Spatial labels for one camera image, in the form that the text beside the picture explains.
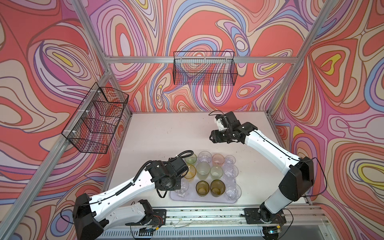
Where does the clear cup back row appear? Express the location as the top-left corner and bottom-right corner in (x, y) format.
(175, 178), (190, 198)

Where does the black wire basket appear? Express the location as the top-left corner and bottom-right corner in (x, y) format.
(173, 50), (238, 86)
(62, 83), (129, 154)

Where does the black wire basket left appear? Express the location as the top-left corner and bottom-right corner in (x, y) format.
(62, 83), (129, 154)

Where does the amber yellow cup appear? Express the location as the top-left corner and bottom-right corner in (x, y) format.
(184, 164), (197, 182)

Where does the lavender tray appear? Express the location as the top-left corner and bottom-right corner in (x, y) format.
(170, 158), (236, 205)

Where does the large clear cup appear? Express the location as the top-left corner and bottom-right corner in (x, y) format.
(225, 184), (242, 202)

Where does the brown olive textured cup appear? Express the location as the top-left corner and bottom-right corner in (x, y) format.
(210, 180), (226, 197)

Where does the pale yellow textured cup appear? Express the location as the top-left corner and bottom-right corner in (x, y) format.
(196, 162), (211, 180)

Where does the small clear cup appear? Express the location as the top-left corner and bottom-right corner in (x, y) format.
(225, 155), (237, 165)

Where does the pink cup back row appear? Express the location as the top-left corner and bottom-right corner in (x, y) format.
(212, 154), (225, 167)

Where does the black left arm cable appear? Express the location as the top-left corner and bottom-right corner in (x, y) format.
(131, 149), (195, 184)

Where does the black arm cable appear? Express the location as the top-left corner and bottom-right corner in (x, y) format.
(208, 110), (328, 232)
(131, 149), (195, 184)

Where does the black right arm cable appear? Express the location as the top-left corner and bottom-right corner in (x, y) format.
(208, 110), (328, 232)

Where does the clear cup row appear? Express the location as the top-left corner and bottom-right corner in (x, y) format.
(198, 151), (213, 164)
(175, 178), (190, 198)

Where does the pale green textured cup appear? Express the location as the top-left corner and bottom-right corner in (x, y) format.
(210, 166), (224, 180)

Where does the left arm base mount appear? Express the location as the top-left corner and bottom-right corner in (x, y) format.
(125, 209), (167, 228)

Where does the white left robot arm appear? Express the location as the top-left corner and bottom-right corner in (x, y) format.
(73, 156), (189, 240)

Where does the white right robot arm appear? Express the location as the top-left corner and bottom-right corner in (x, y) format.
(209, 112), (315, 222)

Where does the black wire basket back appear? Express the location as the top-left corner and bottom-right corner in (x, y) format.
(173, 50), (238, 86)

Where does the clear cup front row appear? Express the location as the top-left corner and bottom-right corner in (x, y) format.
(198, 151), (213, 164)

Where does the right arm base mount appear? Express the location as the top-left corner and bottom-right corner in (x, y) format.
(241, 208), (287, 225)

